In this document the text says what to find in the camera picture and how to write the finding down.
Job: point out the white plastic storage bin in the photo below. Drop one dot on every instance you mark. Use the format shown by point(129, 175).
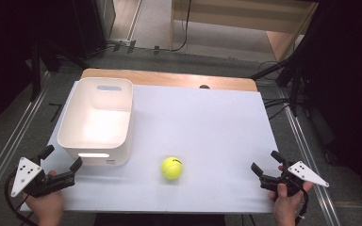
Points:
point(106, 125)

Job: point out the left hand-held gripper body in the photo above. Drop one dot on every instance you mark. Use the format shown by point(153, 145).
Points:
point(28, 175)

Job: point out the white table board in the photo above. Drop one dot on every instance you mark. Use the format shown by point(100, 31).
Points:
point(201, 125)

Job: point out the person's left hand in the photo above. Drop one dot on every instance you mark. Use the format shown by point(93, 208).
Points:
point(45, 208)

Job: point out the person's right hand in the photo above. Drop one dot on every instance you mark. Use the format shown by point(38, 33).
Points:
point(284, 207)

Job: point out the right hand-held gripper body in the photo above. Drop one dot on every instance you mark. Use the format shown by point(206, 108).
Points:
point(306, 174)

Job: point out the wooden table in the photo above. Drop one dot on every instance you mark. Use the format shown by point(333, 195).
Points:
point(169, 78)

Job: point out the black cabinet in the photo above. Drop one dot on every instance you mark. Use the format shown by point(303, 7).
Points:
point(88, 25)

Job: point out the light wooden shelf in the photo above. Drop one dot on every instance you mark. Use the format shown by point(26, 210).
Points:
point(232, 15)

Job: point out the metal floor rail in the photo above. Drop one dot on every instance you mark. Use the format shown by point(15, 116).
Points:
point(302, 141)
point(11, 143)

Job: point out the black tripod stand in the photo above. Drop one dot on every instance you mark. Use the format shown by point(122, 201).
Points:
point(294, 91)

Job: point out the black metal stand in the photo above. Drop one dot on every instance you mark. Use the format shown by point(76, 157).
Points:
point(36, 72)

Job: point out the yellow tennis ball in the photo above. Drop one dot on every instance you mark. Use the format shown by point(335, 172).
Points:
point(172, 168)

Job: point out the small dark table clip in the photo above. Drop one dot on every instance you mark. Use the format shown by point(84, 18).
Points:
point(204, 86)

